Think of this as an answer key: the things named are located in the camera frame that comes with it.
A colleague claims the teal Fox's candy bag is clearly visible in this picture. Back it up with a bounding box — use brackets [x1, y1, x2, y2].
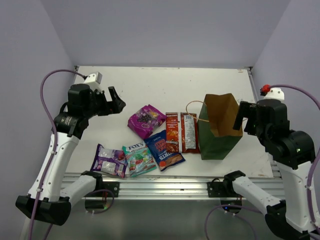
[122, 141, 157, 177]

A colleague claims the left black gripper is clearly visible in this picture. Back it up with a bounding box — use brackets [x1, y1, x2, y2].
[83, 86, 125, 119]

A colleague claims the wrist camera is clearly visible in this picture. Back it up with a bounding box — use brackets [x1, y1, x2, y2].
[83, 71, 102, 85]
[260, 84, 285, 102]

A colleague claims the purple silver candy bag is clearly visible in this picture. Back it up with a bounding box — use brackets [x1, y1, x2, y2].
[90, 144, 128, 178]

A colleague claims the blue Burts chips bag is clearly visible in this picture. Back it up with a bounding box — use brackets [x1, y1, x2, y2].
[144, 130, 186, 172]

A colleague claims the aluminium front rail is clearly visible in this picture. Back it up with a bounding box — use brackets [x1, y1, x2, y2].
[61, 173, 285, 200]

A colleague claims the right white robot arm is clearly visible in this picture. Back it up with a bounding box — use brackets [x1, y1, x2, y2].
[222, 99, 320, 240]

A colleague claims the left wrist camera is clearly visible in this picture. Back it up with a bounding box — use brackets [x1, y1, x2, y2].
[83, 71, 102, 85]

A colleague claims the red snack bag back side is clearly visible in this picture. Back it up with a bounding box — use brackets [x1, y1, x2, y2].
[180, 112, 200, 154]

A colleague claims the green paper bag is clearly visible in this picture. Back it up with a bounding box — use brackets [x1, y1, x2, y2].
[196, 93, 243, 161]

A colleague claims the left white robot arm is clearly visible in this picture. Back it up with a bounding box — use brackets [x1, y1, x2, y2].
[15, 83, 126, 226]

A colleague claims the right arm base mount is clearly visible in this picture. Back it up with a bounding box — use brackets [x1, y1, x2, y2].
[206, 178, 243, 211]

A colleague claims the magenta grape candy bag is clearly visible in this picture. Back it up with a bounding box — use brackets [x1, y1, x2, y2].
[127, 104, 167, 140]

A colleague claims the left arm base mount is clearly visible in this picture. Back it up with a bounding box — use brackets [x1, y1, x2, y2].
[84, 181, 120, 214]

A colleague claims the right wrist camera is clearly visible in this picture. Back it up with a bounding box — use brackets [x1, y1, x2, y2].
[260, 84, 285, 102]

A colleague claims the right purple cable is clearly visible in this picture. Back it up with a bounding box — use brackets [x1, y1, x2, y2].
[271, 84, 320, 236]

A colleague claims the red Doritos chip bag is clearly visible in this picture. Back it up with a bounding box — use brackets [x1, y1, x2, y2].
[166, 112, 182, 153]

